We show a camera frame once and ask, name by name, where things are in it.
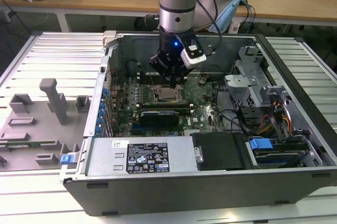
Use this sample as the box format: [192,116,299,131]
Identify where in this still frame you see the silver power supply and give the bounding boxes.
[84,136,197,176]

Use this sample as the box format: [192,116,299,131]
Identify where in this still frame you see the grey parts rack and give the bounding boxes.
[0,78,90,172]

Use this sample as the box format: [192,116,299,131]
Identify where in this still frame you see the silver metal handle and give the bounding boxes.
[193,146,205,164]

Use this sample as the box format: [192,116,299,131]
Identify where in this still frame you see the green RAM stick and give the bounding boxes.
[0,141,42,150]

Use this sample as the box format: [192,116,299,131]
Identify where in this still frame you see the CPU socket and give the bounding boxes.
[152,83,184,104]

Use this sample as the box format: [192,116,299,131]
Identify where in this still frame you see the green motherboard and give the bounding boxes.
[110,73,227,138]

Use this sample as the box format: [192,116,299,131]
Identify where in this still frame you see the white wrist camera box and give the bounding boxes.
[180,44,206,68]

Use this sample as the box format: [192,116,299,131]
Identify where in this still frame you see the orange wire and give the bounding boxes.
[273,99,293,137]

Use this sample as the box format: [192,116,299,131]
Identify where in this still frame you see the silver metal drive cage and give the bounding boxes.
[223,46,290,119]

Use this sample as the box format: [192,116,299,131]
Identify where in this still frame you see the black camera cable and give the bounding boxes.
[196,0,224,58]

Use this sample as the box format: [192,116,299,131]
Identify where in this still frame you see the beige case latch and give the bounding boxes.
[101,30,119,48]

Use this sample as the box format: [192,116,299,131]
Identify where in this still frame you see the yellow wire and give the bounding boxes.
[256,121,276,135]

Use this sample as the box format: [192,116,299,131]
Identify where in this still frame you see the blue cable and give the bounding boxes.
[236,0,257,34]

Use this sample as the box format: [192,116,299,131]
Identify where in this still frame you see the hard disk in blue carrier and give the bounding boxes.
[246,137,309,169]

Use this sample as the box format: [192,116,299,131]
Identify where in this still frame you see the black PC case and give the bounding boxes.
[59,30,337,217]

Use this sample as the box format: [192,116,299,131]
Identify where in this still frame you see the metal socket cover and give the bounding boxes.
[154,85,183,103]

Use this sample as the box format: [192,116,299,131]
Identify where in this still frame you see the black disk bay cover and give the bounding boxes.
[190,131,248,171]

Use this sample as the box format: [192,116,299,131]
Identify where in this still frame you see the thin red wire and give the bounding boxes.
[108,69,118,88]

